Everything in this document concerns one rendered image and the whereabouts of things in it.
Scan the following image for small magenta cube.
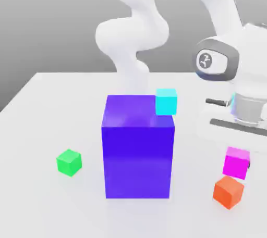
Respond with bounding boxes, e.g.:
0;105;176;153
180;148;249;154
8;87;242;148
222;146;251;181

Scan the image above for small green cube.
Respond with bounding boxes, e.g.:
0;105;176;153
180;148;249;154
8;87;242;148
56;148;83;178

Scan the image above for large purple box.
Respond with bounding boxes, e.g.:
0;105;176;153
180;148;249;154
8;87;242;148
101;94;175;199

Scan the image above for small orange cube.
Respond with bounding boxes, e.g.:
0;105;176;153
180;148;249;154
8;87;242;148
212;175;245;210

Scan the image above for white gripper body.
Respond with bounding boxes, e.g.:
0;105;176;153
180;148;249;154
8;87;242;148
197;104;267;154

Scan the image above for small cyan cube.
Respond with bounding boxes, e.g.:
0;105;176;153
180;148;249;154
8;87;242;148
155;88;178;116

